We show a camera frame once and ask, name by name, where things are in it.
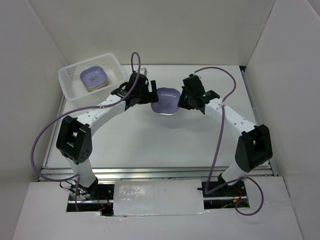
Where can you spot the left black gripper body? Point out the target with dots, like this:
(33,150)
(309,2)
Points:
(142,95)

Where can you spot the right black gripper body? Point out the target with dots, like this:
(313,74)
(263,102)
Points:
(190,96)

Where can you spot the purple panda plate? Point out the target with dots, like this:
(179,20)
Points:
(94,74)
(168,99)

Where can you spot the green panda plate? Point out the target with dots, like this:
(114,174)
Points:
(91,87)

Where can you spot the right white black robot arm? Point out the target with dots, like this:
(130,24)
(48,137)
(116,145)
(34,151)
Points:
(254,145)

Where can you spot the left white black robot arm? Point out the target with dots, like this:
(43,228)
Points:
(74,139)

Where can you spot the white perforated plastic bin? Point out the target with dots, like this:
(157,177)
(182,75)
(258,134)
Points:
(75,91)

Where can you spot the white foil covered panel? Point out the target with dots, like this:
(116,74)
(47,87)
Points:
(158,198)

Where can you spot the aluminium rail frame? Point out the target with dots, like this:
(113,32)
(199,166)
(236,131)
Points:
(142,144)

